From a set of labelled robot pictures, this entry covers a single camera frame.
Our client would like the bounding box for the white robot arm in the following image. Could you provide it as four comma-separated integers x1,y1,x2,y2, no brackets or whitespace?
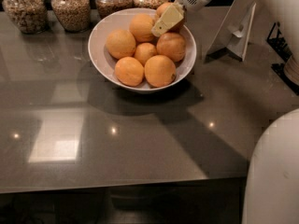
242,0,299,224

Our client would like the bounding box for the white ceramic bowl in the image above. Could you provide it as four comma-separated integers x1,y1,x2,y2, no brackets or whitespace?
88,8,197,94

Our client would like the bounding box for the small orange centre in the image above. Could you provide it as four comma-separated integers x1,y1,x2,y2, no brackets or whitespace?
134,43,157,64

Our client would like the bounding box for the glass jar far left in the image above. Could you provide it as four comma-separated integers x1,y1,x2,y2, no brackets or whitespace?
2,0,49,35

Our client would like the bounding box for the white picture frame back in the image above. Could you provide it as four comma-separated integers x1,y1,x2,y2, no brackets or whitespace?
206,0,281,62

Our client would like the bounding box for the black wire rack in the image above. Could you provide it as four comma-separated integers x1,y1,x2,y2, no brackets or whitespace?
266,21,299,95

